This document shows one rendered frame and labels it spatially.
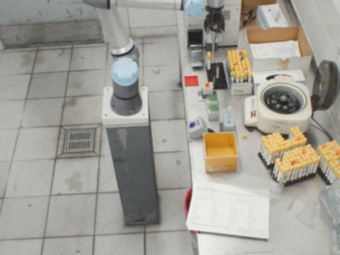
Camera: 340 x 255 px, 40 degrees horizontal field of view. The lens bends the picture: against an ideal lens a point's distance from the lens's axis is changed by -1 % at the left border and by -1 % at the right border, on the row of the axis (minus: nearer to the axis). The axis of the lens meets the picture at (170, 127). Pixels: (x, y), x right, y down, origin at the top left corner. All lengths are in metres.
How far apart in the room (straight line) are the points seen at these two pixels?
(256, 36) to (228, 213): 1.02
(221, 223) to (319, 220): 0.38
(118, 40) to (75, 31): 1.99
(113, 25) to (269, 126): 0.79
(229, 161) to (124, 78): 0.56
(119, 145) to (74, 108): 1.33
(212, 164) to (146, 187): 0.69
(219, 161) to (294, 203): 0.34
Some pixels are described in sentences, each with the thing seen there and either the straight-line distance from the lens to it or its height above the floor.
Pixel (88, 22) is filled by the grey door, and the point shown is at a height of 0.22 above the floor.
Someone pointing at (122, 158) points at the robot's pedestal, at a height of 0.64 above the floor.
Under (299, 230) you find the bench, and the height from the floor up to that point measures 0.88.
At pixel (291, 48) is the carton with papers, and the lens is 2.47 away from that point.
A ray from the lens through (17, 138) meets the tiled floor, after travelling 3.45.
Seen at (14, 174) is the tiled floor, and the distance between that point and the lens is 3.24.
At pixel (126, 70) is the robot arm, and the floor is 1.14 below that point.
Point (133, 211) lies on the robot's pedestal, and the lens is 2.70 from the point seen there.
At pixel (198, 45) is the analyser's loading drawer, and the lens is 2.43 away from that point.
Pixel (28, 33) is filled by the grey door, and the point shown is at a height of 0.15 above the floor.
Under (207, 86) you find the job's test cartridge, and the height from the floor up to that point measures 0.95.
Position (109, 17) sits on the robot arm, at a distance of 1.99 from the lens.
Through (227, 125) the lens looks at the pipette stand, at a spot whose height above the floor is 0.97.
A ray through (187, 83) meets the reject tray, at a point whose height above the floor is 0.88.
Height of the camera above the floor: 2.43
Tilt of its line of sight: 48 degrees down
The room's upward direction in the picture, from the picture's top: 3 degrees counter-clockwise
